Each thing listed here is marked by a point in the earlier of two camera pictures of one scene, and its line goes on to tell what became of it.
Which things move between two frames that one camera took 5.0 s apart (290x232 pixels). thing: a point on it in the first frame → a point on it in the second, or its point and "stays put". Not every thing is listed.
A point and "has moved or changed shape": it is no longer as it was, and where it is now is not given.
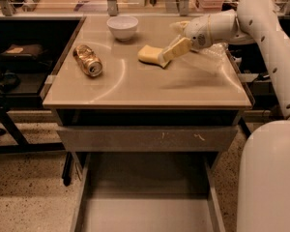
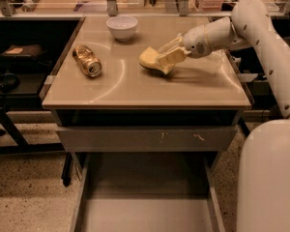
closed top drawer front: (147, 138) stays put
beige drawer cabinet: (112, 91) stays put
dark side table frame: (25, 53) stays put
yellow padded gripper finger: (180, 26) → (176, 43)
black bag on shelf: (25, 57) stays put
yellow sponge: (150, 55) has moved or changed shape
